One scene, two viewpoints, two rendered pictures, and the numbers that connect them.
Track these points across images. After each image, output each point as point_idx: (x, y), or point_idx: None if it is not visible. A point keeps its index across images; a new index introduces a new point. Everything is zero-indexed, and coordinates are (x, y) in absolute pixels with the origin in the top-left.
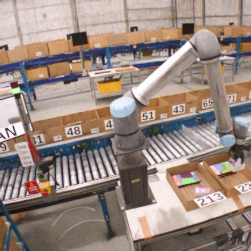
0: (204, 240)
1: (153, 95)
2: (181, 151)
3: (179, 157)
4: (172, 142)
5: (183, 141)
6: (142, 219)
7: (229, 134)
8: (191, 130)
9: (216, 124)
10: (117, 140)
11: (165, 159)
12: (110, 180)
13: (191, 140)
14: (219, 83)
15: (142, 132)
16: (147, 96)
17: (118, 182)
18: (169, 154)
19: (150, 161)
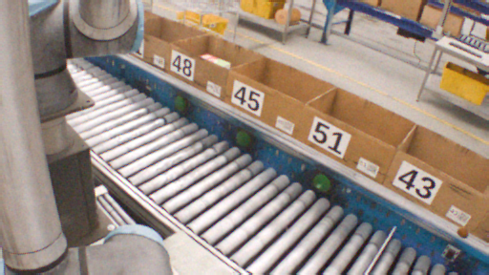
0: None
1: (89, 12)
2: (279, 267)
3: (249, 271)
4: (310, 237)
5: (334, 259)
6: (1, 251)
7: (6, 268)
8: (402, 260)
9: (111, 232)
10: None
11: (222, 243)
12: (107, 176)
13: (350, 274)
14: None
15: (86, 105)
16: (81, 10)
17: (100, 187)
18: (246, 246)
19: (197, 218)
